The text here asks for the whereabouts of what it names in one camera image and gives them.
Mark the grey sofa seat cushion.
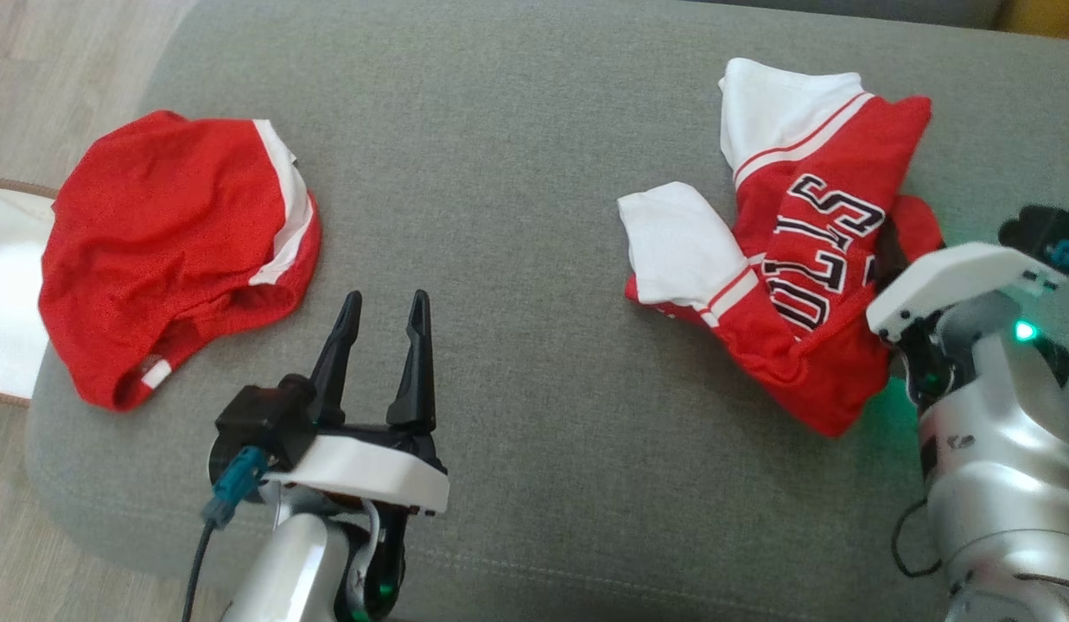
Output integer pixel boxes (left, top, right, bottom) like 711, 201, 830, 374
24, 0, 1069, 622

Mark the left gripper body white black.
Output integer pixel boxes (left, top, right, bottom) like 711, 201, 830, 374
262, 422, 451, 518

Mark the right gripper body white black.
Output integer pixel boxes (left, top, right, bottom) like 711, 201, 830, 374
866, 242, 1069, 346

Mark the yellow cushion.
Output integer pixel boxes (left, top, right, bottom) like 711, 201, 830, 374
996, 0, 1069, 41

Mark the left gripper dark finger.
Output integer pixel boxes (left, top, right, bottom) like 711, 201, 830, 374
308, 290, 363, 427
386, 289, 437, 434

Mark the white basket brown rim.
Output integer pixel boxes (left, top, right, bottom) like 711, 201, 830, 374
0, 179, 60, 408

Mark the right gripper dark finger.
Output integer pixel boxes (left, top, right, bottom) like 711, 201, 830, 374
874, 220, 912, 291

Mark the red white printed jersey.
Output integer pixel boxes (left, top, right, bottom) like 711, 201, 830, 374
618, 58, 945, 438

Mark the red mesh shorts white stripe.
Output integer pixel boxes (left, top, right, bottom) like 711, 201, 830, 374
39, 110, 322, 412

